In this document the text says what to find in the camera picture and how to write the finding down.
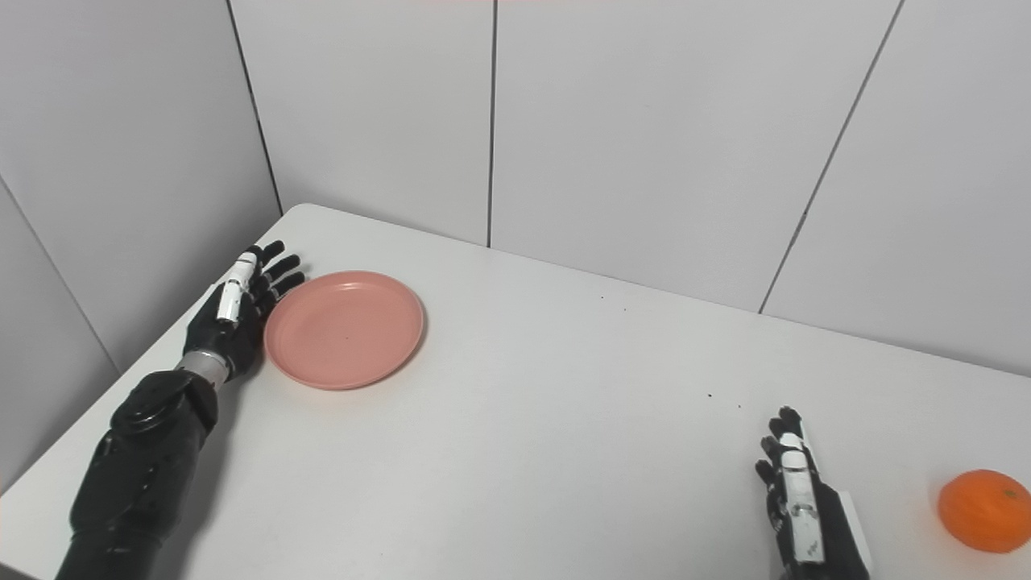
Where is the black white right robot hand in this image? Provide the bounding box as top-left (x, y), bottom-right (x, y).
top-left (755, 406), bottom-right (873, 580)

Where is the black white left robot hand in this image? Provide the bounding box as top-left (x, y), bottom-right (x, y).
top-left (182, 240), bottom-right (307, 383)

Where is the orange fruit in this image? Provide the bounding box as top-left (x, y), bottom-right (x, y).
top-left (938, 470), bottom-right (1031, 554)

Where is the pink round plate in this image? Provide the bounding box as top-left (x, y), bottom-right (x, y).
top-left (263, 271), bottom-right (426, 392)

